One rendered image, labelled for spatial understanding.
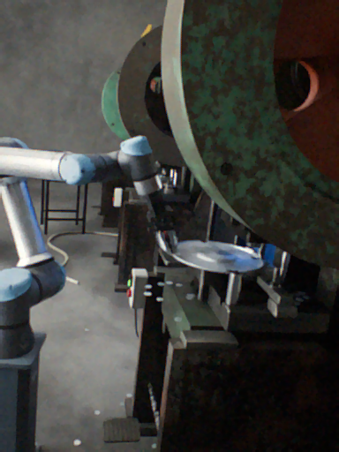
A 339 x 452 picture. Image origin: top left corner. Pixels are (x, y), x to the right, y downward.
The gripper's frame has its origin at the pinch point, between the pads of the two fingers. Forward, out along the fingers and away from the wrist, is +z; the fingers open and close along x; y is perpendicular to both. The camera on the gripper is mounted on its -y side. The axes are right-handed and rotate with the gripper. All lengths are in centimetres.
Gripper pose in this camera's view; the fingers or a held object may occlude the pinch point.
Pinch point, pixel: (170, 250)
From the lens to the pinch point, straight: 124.1
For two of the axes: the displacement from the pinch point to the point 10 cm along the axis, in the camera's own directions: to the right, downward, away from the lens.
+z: 3.1, 9.0, 3.2
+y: 2.2, 2.6, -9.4
